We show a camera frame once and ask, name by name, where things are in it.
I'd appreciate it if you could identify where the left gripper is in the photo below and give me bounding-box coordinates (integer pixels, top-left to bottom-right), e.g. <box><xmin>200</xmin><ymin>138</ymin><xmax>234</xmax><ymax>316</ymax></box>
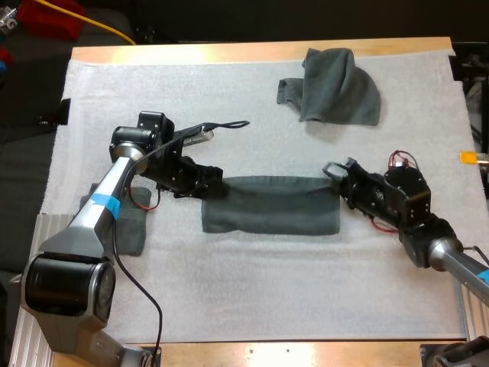
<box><xmin>147</xmin><ymin>147</ymin><xmax>231</xmax><ymax>200</ymax></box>

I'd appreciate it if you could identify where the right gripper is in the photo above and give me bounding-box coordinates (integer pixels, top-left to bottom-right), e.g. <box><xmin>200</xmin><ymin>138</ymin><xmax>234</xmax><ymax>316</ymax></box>
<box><xmin>322</xmin><ymin>156</ymin><xmax>387</xmax><ymax>219</ymax></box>

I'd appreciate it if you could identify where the grey-green towel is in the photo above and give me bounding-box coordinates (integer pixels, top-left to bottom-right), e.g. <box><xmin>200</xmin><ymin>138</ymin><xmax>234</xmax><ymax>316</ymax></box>
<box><xmin>200</xmin><ymin>175</ymin><xmax>342</xmax><ymax>235</ymax></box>
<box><xmin>79</xmin><ymin>185</ymin><xmax>152</xmax><ymax>258</ymax></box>
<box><xmin>277</xmin><ymin>47</ymin><xmax>383</xmax><ymax>128</ymax></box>

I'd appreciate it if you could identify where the folded grey-green towel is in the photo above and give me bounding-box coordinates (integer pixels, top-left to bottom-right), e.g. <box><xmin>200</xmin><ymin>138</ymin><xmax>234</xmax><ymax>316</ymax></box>
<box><xmin>79</xmin><ymin>185</ymin><xmax>152</xmax><ymax>258</ymax></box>

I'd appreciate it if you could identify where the crumpled grey-green towel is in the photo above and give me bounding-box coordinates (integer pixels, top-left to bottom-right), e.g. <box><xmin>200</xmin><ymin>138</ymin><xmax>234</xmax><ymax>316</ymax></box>
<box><xmin>277</xmin><ymin>47</ymin><xmax>383</xmax><ymax>128</ymax></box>

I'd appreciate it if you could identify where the dark clamp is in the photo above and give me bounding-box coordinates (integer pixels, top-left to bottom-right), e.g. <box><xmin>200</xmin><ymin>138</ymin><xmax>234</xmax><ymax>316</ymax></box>
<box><xmin>56</xmin><ymin>98</ymin><xmax>73</xmax><ymax>126</ymax></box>

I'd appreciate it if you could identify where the orange clip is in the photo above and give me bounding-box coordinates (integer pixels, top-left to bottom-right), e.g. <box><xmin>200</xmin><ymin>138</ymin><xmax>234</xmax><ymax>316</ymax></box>
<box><xmin>459</xmin><ymin>151</ymin><xmax>489</xmax><ymax>166</ymax></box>

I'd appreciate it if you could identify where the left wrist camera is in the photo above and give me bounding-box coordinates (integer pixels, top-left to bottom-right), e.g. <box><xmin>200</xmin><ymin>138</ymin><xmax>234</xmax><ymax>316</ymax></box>
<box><xmin>182</xmin><ymin>129</ymin><xmax>215</xmax><ymax>147</ymax></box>

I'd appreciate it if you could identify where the black cable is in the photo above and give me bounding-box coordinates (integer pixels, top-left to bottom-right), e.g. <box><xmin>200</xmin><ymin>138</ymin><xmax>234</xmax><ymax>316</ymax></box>
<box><xmin>112</xmin><ymin>120</ymin><xmax>251</xmax><ymax>360</ymax></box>

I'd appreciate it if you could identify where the ribbed aluminium rail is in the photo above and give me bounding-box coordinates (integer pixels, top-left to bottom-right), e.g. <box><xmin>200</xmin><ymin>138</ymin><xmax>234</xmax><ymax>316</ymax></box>
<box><xmin>453</xmin><ymin>278</ymin><xmax>489</xmax><ymax>342</ymax></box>
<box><xmin>8</xmin><ymin>213</ymin><xmax>76</xmax><ymax>367</ymax></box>

